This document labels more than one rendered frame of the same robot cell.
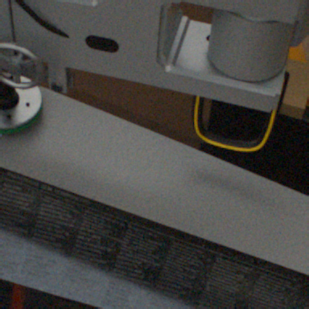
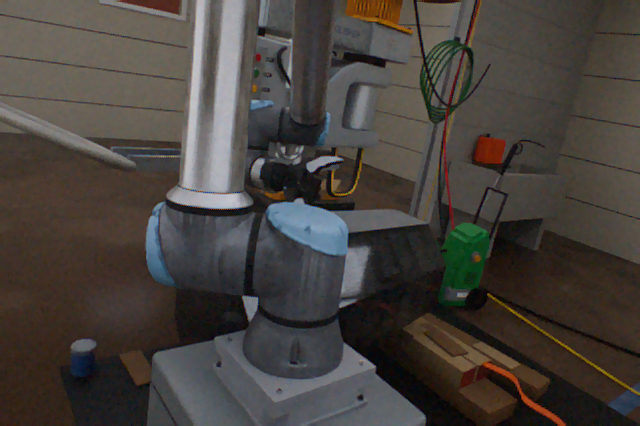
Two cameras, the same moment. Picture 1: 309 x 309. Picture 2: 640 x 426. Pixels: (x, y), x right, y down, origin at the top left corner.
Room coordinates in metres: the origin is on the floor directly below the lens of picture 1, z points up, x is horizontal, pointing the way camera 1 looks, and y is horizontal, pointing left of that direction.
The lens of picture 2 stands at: (0.31, 1.83, 1.43)
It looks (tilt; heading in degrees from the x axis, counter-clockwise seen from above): 15 degrees down; 298
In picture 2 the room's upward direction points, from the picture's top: 10 degrees clockwise
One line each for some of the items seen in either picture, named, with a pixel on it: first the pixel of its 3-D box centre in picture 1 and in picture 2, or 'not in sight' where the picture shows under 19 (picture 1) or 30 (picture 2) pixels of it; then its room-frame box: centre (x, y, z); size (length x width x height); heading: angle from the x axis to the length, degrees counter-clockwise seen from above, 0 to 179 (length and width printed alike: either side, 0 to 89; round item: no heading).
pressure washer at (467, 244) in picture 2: not in sight; (465, 245); (0.96, -1.63, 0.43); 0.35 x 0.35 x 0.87; 52
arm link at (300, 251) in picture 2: not in sight; (299, 256); (0.73, 1.12, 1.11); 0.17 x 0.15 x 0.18; 30
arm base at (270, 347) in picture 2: not in sight; (295, 325); (0.71, 1.11, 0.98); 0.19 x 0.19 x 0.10
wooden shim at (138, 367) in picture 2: not in sight; (138, 367); (1.84, 0.48, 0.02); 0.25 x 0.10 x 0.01; 161
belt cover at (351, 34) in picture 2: not in sight; (321, 33); (1.41, 0.07, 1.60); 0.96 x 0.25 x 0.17; 78
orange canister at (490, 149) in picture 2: not in sight; (492, 150); (1.28, -3.43, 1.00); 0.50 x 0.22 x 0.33; 68
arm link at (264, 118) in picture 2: not in sight; (257, 124); (1.08, 0.83, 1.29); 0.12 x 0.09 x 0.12; 30
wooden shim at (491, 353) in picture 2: not in sight; (495, 355); (0.50, -0.84, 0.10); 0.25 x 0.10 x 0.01; 160
